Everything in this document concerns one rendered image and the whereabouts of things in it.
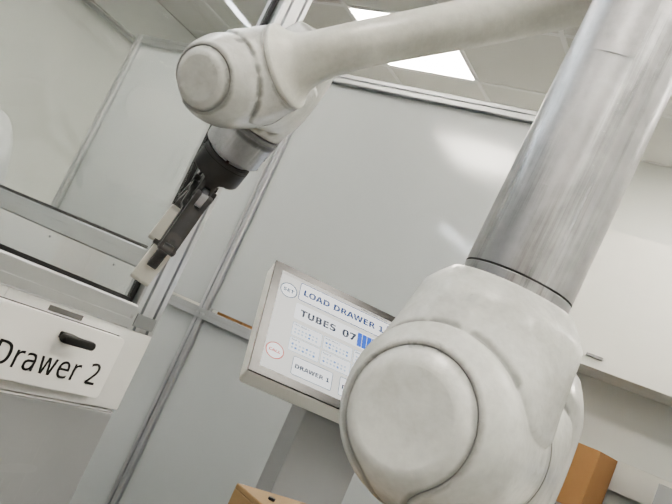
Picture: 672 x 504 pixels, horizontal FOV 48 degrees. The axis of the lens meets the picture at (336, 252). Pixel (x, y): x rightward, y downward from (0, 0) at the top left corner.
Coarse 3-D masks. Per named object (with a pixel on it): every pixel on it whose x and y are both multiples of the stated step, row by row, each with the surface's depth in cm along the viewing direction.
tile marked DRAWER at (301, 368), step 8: (296, 360) 156; (304, 360) 157; (296, 368) 154; (304, 368) 155; (312, 368) 156; (320, 368) 158; (296, 376) 153; (304, 376) 154; (312, 376) 155; (320, 376) 156; (328, 376) 157; (320, 384) 155; (328, 384) 156
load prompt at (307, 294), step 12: (300, 288) 169; (312, 288) 171; (312, 300) 168; (324, 300) 170; (336, 300) 172; (336, 312) 170; (348, 312) 172; (360, 312) 174; (360, 324) 171; (372, 324) 173; (384, 324) 175
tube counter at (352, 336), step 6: (342, 324) 168; (342, 330) 167; (348, 330) 168; (354, 330) 169; (342, 336) 166; (348, 336) 167; (354, 336) 168; (360, 336) 169; (366, 336) 170; (348, 342) 166; (354, 342) 167; (360, 342) 168; (366, 342) 169
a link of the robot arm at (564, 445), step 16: (576, 384) 79; (576, 400) 78; (576, 416) 78; (560, 432) 74; (576, 432) 79; (560, 448) 74; (576, 448) 81; (560, 464) 75; (544, 480) 71; (560, 480) 78; (544, 496) 74
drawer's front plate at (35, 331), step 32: (0, 320) 107; (32, 320) 113; (64, 320) 118; (0, 352) 109; (32, 352) 115; (64, 352) 120; (96, 352) 127; (32, 384) 117; (64, 384) 123; (96, 384) 130
